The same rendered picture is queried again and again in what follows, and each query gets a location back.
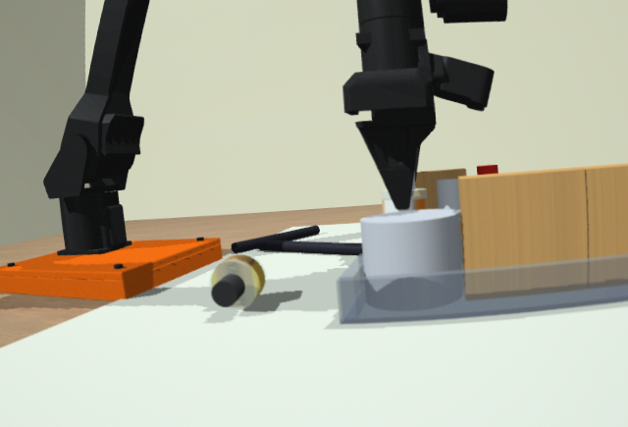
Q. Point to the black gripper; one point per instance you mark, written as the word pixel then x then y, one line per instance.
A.
pixel 399 96

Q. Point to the light brown wooden panel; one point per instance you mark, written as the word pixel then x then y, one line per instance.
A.
pixel 607 209
pixel 525 217

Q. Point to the dark grey rod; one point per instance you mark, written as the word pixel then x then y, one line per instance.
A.
pixel 246 245
pixel 311 247

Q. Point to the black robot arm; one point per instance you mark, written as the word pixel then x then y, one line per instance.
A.
pixel 102 135

